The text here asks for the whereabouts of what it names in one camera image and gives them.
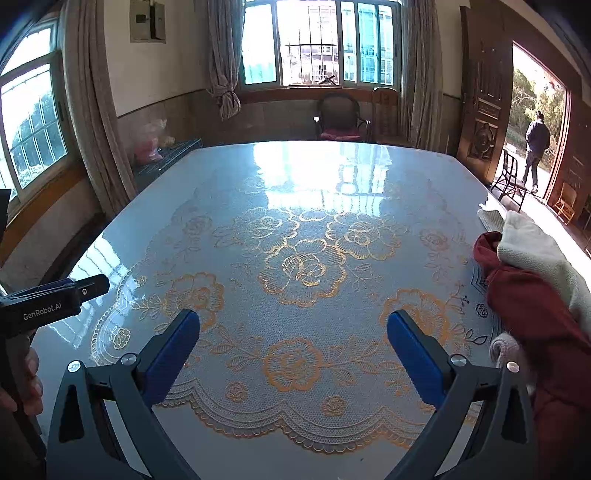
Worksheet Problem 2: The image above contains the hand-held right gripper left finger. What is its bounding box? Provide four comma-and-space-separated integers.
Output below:
46, 308, 201, 480

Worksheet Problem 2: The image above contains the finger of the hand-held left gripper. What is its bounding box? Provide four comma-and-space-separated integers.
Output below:
28, 274, 110, 303

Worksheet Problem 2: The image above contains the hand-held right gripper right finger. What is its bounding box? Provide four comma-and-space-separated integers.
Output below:
385, 309, 539, 480

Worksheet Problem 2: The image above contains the cream knit sweater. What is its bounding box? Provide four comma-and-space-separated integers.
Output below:
496, 210, 591, 333

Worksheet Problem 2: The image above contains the person's left hand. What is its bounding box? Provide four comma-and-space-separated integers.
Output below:
19, 345, 45, 418

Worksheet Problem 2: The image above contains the pale pink knit cloth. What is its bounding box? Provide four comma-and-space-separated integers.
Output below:
489, 335, 539, 395

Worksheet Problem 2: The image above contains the red garment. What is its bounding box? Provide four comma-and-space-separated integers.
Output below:
473, 231, 591, 480

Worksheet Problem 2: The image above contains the pink plastic bag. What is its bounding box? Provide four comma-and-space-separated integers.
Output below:
134, 119, 176, 164

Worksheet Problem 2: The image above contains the long beige curtain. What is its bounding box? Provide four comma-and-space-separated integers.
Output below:
62, 0, 137, 213
399, 0, 444, 151

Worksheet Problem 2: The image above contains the white-framed barred window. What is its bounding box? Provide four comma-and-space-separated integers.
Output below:
0, 21, 77, 204

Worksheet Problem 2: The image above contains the black rattan chair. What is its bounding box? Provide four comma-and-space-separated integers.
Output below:
489, 148, 529, 210

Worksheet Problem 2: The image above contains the small wooden chair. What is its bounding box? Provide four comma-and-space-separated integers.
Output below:
551, 182, 578, 224

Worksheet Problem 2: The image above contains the tall wooden chair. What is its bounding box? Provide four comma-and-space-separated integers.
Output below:
372, 87, 416, 148

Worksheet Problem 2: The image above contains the dark armchair with red cushion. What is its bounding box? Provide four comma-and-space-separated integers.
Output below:
316, 92, 372, 141

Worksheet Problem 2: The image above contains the tied beige curtain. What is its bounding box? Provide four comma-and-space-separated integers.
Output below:
206, 0, 243, 121

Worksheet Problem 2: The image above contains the carved wooden door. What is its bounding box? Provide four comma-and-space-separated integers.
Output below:
545, 88, 591, 222
457, 4, 515, 178

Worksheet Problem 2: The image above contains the wide green-framed window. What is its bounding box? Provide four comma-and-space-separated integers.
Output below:
240, 0, 402, 88

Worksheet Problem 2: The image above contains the blue wire rack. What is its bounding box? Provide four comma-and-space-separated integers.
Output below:
134, 137, 204, 190

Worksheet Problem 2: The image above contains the wall electrical box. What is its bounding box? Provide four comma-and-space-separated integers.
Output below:
129, 0, 167, 44

